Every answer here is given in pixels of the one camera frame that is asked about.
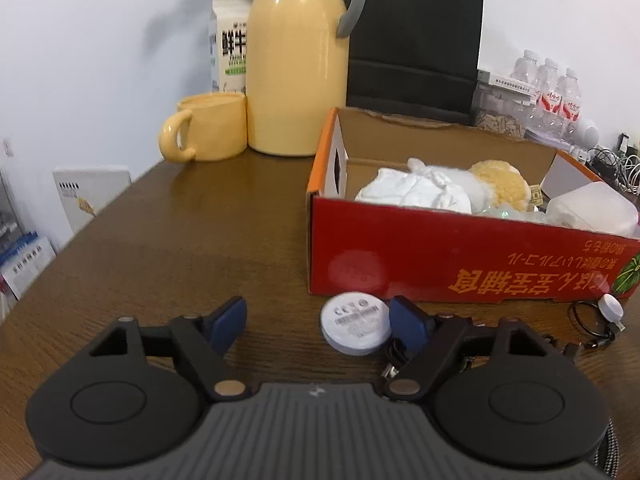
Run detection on white round puck device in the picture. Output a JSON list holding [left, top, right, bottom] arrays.
[[320, 292, 392, 356]]

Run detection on sheep plush toy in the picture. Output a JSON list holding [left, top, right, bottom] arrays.
[[407, 157, 532, 214]]

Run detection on translucent plastic container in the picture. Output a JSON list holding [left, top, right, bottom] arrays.
[[546, 182, 639, 237]]

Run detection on braided cable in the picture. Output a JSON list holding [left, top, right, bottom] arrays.
[[589, 416, 624, 480]]

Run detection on red cardboard box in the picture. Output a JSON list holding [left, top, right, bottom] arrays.
[[307, 108, 639, 304]]

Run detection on white crumpled cloth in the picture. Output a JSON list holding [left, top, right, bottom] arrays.
[[355, 168, 472, 214]]

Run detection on small wooden cube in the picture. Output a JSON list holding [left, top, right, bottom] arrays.
[[529, 184, 544, 206]]

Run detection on yellow mug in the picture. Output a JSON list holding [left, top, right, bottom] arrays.
[[158, 92, 247, 162]]

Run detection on clear seed container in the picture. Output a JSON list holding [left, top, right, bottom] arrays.
[[471, 82, 532, 139]]

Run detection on middle water bottle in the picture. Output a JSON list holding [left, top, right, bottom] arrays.
[[532, 58, 561, 130]]

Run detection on water bottle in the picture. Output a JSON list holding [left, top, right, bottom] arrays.
[[510, 50, 539, 84], [532, 58, 561, 130], [556, 68, 582, 138]]

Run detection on right water bottle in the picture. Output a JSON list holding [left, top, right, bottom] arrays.
[[556, 68, 582, 138]]

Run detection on flat white box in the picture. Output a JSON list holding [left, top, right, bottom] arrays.
[[477, 70, 536, 96]]

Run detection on left water bottle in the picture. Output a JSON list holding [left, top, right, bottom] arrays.
[[510, 50, 539, 84]]

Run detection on black paper bag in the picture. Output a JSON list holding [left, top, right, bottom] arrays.
[[346, 0, 484, 125]]

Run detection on milk carton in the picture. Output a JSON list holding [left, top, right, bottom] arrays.
[[208, 0, 253, 92]]

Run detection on yellow thermos jug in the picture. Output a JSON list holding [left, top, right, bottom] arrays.
[[246, 0, 366, 156]]

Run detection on white tangled cables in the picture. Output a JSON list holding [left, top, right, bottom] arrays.
[[612, 152, 640, 196]]

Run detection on black tangled cables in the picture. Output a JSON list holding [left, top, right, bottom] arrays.
[[584, 131, 640, 181]]

